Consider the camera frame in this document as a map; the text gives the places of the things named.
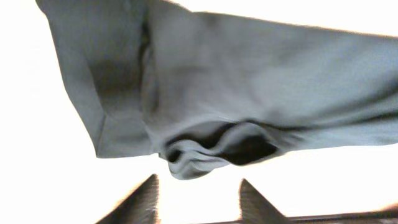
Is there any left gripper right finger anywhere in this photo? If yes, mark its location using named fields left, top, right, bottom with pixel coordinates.
left=239, top=179, right=292, bottom=224

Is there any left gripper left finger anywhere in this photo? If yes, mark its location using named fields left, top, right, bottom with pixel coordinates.
left=96, top=174, right=159, bottom=224

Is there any black polo shirt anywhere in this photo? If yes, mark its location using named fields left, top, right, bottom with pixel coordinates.
left=37, top=0, right=397, bottom=180

